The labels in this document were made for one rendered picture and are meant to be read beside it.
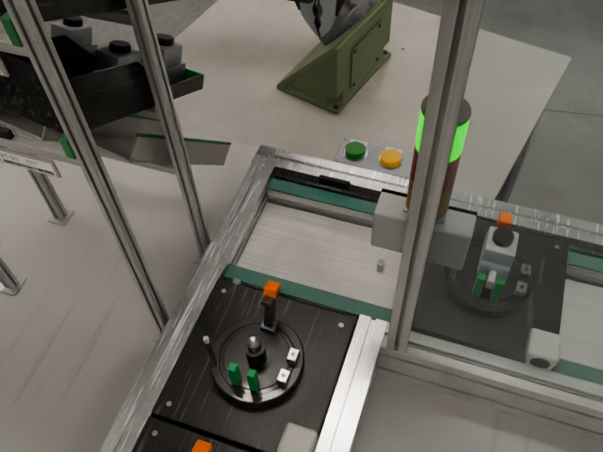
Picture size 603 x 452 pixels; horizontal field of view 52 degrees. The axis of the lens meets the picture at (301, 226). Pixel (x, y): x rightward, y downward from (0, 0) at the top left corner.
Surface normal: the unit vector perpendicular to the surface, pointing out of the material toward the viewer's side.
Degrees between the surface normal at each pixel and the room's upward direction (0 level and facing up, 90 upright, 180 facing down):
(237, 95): 1
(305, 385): 0
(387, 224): 90
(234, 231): 0
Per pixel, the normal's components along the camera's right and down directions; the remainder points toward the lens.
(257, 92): -0.04, -0.60
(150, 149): 0.87, 0.37
